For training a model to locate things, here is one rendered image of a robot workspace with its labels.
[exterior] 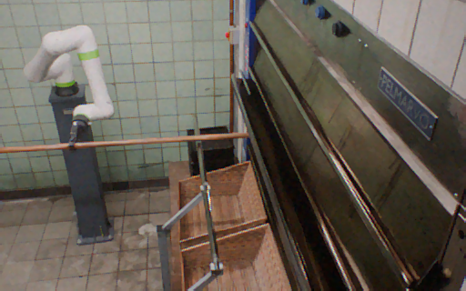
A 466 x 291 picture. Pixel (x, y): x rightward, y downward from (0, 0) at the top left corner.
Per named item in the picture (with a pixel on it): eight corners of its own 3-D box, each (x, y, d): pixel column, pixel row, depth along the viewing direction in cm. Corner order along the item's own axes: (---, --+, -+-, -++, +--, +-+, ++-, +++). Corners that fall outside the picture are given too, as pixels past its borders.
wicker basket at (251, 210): (250, 194, 297) (251, 159, 283) (267, 255, 250) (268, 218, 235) (177, 199, 293) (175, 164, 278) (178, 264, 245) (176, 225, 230)
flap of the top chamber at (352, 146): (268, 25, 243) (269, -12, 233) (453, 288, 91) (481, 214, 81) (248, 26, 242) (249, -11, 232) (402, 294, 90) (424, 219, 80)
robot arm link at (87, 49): (63, 28, 245) (74, 27, 236) (84, 23, 253) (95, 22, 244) (73, 61, 251) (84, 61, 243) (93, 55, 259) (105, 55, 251)
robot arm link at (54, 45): (17, 69, 269) (40, 30, 228) (43, 62, 279) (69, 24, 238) (27, 88, 270) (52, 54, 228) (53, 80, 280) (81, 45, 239)
